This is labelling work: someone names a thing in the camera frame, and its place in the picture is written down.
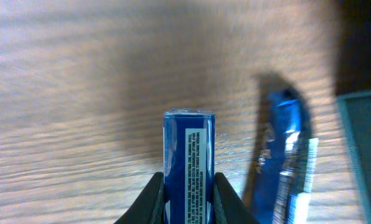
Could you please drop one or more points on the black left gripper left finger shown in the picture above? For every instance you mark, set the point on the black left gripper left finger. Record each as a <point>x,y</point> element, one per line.
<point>148,208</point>

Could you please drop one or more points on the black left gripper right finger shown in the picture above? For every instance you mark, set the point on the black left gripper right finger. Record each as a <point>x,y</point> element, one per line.
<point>228,207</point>

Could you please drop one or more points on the dark blue snack bar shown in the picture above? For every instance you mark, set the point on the dark blue snack bar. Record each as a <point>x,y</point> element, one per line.
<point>284,168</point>

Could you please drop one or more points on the dark green box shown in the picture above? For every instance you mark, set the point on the dark green box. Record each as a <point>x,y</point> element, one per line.
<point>355,113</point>

